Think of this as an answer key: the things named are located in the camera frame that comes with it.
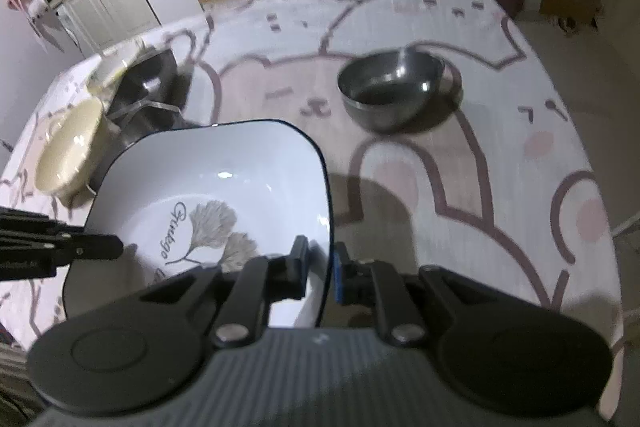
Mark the white square leaf-print bowl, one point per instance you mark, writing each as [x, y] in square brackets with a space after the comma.
[215, 177]

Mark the metal frame chair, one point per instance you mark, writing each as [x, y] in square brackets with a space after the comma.
[627, 224]

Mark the bear printed tablecloth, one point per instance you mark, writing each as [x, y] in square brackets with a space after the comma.
[450, 187]

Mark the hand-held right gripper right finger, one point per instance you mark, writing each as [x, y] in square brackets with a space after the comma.
[340, 274]

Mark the cardboard box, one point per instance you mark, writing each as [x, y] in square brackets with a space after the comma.
[565, 2]

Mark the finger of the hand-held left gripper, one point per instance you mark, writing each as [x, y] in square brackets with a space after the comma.
[95, 248]

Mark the round stainless steel bowl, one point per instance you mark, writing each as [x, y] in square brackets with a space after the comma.
[395, 107]

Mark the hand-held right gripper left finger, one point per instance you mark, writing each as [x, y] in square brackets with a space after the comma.
[300, 269]

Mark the cream ceramic bowl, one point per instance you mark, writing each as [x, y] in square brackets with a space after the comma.
[70, 147]

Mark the square stainless steel tray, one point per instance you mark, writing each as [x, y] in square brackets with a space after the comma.
[145, 124]
[150, 77]

